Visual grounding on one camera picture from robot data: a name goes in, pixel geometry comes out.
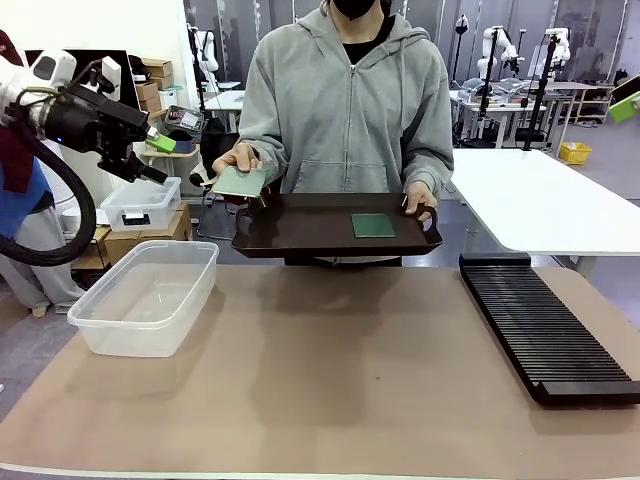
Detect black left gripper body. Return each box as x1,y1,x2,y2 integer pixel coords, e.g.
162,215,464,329
41,85,151,172

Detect labelled grey case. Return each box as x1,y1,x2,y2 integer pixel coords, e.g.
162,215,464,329
164,104,206,132

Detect large cardboard box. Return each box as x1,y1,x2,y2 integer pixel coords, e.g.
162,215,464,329
101,201,194,267

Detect person's left hand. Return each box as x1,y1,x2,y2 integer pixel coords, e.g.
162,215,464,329
403,180,441,217

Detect person in grey hoodie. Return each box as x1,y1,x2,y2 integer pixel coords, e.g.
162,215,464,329
238,5,455,197

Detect white background desk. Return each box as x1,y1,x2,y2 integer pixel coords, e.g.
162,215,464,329
203,89,247,135

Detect white side table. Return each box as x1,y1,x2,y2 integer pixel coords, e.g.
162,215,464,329
446,148,640,257

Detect clear lidded storage box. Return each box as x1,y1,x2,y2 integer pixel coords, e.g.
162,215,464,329
98,176,183,233

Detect person's left forearm grey sleeve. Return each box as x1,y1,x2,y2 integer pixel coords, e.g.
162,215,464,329
399,142,455,195

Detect black face mask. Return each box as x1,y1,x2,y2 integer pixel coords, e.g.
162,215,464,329
332,0,377,22

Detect clear plastic container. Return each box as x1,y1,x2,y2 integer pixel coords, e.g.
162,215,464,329
67,239,221,359

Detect wooden background shelf table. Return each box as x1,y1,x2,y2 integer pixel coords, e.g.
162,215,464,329
549,81,617,127

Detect person's right hand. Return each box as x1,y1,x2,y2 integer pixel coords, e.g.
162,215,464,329
211,142,264,175

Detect person's right forearm grey sleeve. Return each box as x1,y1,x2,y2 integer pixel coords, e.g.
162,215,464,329
238,130,292,177

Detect green PCB board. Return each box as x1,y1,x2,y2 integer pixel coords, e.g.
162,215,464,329
350,213,398,240
213,166,271,199

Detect background person in maroon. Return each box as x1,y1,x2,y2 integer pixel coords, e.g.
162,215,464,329
0,28,87,317

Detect dark brown serving tray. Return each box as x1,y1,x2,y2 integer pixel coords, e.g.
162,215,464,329
231,192,445,260

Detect black undershirt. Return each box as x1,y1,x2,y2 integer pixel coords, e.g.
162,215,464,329
341,41,380,66

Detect black tripod stand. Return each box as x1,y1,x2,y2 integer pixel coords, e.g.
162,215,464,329
521,32,562,152

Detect black slotted PCB rack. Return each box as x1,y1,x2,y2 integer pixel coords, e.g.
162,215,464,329
458,253,640,407

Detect stacked cardboard boxes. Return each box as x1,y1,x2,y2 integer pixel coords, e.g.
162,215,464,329
133,57,174,115

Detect yellow plastic bin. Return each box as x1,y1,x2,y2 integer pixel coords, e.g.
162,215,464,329
558,142,593,166

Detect black computer monitor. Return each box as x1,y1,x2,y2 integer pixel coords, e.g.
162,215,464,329
23,48,139,117

